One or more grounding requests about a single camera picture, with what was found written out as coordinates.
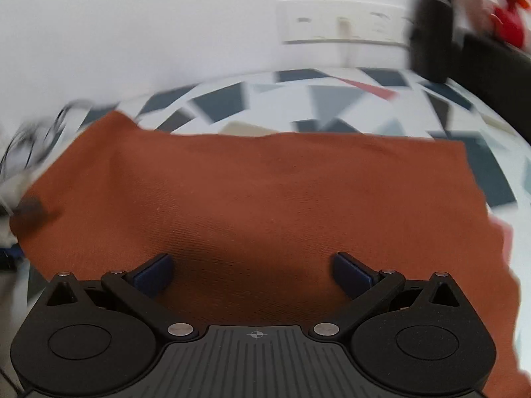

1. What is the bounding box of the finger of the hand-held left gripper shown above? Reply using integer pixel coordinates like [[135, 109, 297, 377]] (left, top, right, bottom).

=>
[[12, 198, 58, 228]]

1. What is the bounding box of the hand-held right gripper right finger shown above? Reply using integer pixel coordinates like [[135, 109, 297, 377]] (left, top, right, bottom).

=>
[[309, 252, 464, 338]]

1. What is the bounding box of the black bottle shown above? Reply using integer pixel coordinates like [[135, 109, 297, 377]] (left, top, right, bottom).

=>
[[408, 0, 456, 84]]

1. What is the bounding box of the geometric patterned desk mat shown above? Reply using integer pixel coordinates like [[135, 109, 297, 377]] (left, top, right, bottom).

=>
[[25, 67, 531, 365]]

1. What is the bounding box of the red and white cloth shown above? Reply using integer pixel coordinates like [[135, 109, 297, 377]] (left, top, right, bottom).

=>
[[464, 0, 531, 49]]

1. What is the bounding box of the black padded object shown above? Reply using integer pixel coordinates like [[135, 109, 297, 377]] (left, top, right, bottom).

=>
[[460, 32, 531, 134]]

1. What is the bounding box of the white wall socket plate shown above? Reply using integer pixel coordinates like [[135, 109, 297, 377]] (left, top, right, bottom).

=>
[[276, 0, 414, 49]]

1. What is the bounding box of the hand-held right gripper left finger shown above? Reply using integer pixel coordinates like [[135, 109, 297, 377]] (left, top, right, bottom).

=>
[[43, 253, 200, 338]]

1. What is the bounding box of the rust brown garment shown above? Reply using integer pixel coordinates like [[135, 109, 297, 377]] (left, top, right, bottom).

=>
[[9, 110, 522, 398]]

